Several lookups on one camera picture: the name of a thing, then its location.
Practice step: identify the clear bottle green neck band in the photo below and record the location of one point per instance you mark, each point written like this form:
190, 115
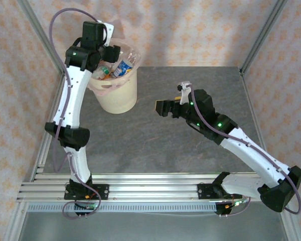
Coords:
104, 69

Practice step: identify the Pepsi bottle blue cap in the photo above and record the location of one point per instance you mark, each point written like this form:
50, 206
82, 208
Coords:
124, 65

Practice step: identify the pink plastic bin liner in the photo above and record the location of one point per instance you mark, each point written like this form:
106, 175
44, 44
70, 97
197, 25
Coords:
100, 88

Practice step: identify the cream plastic bin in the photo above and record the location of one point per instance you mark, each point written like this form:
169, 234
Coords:
120, 98

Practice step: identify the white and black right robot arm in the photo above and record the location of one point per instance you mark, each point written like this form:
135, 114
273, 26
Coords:
250, 153

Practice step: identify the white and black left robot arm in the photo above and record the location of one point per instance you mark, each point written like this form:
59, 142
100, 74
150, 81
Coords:
72, 100

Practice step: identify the small green circuit board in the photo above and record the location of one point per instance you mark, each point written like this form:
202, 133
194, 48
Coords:
87, 207
234, 203

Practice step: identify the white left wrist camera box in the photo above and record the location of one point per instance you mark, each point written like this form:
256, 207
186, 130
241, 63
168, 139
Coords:
108, 32

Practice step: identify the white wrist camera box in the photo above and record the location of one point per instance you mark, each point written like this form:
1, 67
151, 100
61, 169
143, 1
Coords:
184, 91
108, 32

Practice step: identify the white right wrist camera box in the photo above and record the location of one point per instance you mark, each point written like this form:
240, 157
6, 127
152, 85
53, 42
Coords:
184, 91

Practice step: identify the aluminium table side rail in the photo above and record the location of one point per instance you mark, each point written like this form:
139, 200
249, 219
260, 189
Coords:
40, 158
250, 100

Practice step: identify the aluminium frame post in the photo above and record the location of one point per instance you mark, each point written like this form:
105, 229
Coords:
41, 35
262, 37

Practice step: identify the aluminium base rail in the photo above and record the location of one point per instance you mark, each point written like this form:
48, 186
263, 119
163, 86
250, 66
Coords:
153, 188

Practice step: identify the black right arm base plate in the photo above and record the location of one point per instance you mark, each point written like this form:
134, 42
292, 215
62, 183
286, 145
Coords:
203, 192

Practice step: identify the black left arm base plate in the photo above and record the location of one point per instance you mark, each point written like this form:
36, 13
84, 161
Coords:
104, 192

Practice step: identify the aluminium lower frame leg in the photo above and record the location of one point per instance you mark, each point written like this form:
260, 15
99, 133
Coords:
288, 223
13, 221

